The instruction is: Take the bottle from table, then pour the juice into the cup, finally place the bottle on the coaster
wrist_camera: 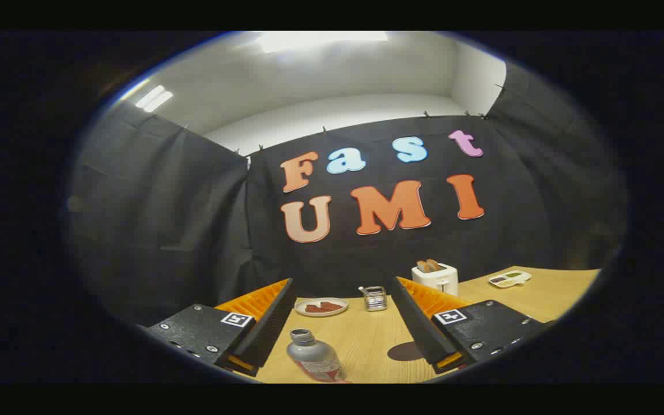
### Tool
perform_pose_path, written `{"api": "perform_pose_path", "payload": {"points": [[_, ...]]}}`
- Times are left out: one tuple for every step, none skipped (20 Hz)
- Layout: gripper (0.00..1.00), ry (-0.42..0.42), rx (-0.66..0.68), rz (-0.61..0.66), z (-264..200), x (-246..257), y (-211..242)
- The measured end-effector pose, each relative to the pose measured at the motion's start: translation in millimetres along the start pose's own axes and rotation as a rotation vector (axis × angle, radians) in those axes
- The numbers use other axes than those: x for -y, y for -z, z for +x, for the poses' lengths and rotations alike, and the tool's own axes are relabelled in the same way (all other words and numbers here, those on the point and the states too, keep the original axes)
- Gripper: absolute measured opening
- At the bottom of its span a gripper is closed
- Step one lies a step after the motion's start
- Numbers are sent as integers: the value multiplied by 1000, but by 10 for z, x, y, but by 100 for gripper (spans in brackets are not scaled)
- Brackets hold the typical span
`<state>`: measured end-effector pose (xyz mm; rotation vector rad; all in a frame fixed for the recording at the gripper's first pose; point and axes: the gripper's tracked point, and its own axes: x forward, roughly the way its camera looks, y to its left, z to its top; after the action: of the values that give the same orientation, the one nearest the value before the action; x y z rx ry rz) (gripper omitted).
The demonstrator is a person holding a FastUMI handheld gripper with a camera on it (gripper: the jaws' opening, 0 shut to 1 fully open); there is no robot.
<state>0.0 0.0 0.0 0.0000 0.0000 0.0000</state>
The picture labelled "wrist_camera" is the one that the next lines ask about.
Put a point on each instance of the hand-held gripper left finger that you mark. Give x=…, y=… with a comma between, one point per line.
x=271, y=323

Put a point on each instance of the silver juice bottle red label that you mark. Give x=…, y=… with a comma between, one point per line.
x=312, y=354

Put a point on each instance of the wooden table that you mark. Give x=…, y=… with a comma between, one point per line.
x=366, y=340

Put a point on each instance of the white compartment tray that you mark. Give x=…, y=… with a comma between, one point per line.
x=509, y=279

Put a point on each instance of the toast slices in toaster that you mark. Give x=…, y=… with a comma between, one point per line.
x=430, y=266

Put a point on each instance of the dark brown round coaster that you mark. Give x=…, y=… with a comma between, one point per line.
x=404, y=351

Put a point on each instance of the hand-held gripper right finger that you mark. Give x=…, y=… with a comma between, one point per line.
x=418, y=328

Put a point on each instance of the white toaster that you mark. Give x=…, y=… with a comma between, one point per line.
x=441, y=279

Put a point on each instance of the white round plate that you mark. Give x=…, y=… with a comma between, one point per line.
x=309, y=313

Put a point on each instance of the ceiling light panel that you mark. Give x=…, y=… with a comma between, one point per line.
x=153, y=99
x=320, y=40

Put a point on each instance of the red food pieces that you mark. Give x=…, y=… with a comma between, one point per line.
x=320, y=308

